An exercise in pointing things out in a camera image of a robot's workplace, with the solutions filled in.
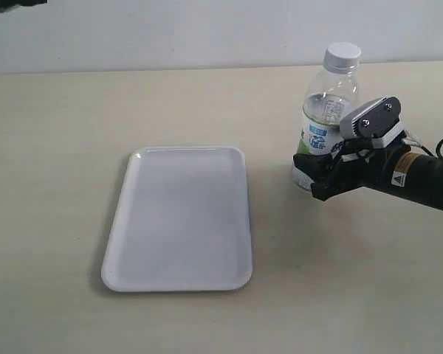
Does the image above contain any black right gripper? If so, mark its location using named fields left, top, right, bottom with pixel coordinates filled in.
left=292, top=144, right=411, bottom=201

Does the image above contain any clear plastic drink bottle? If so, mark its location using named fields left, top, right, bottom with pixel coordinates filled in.
left=290, top=60, right=360, bottom=191

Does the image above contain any white bottle cap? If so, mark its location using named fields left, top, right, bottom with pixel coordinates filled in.
left=323, top=42, right=362, bottom=72

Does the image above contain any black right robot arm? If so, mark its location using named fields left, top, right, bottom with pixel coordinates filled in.
left=293, top=144, right=443, bottom=211

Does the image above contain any white rectangular plastic tray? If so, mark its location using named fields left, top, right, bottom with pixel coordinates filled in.
left=100, top=146, right=253, bottom=293

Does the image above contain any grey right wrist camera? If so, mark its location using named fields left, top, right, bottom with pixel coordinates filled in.
left=339, top=96, right=405, bottom=150

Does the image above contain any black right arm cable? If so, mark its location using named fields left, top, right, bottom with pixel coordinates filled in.
left=404, top=128, right=443, bottom=159

